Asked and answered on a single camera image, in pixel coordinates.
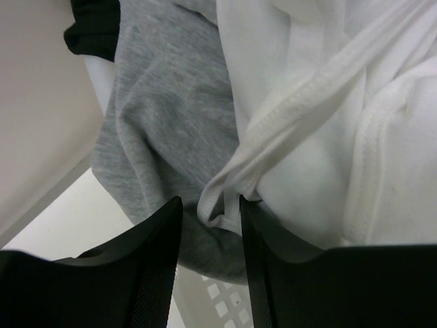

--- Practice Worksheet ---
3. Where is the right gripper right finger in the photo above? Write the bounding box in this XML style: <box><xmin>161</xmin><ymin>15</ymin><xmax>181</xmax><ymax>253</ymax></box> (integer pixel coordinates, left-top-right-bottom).
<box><xmin>240</xmin><ymin>199</ymin><xmax>436</xmax><ymax>327</ymax></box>

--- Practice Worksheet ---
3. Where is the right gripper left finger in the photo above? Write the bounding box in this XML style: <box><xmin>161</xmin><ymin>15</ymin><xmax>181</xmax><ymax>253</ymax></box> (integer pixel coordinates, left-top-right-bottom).
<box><xmin>1</xmin><ymin>197</ymin><xmax>183</xmax><ymax>327</ymax></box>

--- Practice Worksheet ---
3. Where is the white tank top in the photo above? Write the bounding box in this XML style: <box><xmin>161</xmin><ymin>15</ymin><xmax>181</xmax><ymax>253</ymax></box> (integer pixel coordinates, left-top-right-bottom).
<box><xmin>197</xmin><ymin>1</ymin><xmax>436</xmax><ymax>249</ymax></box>

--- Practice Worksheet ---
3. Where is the grey tank top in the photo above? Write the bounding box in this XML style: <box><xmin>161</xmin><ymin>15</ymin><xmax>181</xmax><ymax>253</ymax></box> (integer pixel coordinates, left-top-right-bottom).
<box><xmin>91</xmin><ymin>1</ymin><xmax>246</xmax><ymax>284</ymax></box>

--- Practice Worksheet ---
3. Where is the black tank top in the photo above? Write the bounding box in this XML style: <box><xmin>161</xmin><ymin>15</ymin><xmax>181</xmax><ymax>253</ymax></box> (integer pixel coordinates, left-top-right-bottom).
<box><xmin>64</xmin><ymin>0</ymin><xmax>120</xmax><ymax>62</ymax></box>

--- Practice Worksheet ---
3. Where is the white plastic laundry basket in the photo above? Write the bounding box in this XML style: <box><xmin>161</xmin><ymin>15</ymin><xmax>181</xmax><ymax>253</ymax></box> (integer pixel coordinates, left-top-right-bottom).
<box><xmin>0</xmin><ymin>56</ymin><xmax>253</xmax><ymax>328</ymax></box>

